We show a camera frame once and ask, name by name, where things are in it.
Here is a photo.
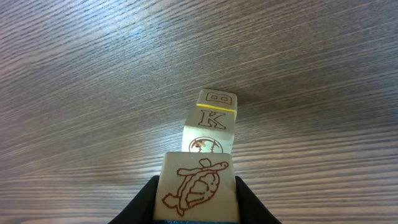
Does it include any blue letter P block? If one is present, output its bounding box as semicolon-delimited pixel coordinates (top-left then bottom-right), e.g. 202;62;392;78
197;89;238;112

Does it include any yellow top block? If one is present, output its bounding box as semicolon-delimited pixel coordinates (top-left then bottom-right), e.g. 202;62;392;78
185;106;235;133

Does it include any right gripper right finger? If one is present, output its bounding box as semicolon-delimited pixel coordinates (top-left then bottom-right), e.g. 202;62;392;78
235;176;281;224

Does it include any white block red side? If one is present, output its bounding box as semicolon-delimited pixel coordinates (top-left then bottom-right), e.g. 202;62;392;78
181;126;234;154

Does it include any plain white block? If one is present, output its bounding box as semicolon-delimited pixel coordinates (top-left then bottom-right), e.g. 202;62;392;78
153;152;239;223

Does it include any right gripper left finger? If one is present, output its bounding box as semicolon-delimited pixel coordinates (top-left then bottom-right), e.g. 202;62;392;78
109;175;159;224

